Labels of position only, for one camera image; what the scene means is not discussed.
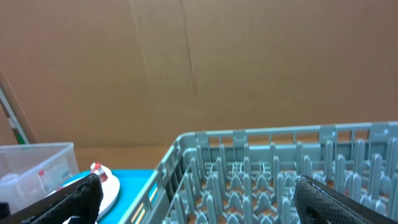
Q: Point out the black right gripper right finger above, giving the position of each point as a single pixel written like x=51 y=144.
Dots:
x=318 y=203

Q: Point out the large pink plate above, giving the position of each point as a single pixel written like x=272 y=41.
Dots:
x=110 y=187

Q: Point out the clear plastic waste bin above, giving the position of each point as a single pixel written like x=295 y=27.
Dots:
x=30 y=172

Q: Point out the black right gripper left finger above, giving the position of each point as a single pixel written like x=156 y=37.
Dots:
x=78 y=202

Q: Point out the teal plastic tray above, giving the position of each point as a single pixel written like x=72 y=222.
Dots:
x=132 y=181

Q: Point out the grey dishwasher rack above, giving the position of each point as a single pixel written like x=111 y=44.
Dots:
x=255 y=175

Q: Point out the red snack wrapper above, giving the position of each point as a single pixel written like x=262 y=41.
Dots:
x=97 y=168

